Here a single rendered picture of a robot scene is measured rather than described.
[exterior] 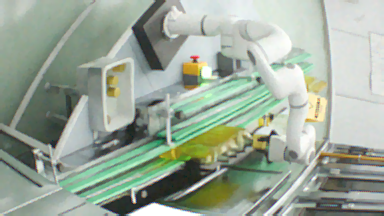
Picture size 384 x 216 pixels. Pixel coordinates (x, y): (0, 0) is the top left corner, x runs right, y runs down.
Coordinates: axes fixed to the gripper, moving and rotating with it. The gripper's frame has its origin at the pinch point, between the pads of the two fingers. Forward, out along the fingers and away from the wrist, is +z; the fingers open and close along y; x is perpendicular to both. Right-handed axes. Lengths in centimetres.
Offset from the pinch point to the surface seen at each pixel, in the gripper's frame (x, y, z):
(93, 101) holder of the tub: 54, 21, 28
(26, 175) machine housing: 111, 19, -21
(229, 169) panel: 1.6, -12.6, 14.8
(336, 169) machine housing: -28.2, -15.4, -30.4
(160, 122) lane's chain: 25.4, 8.8, 24.8
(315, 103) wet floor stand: -290, -60, 153
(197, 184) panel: 20.1, -13.0, 12.7
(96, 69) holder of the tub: 53, 32, 26
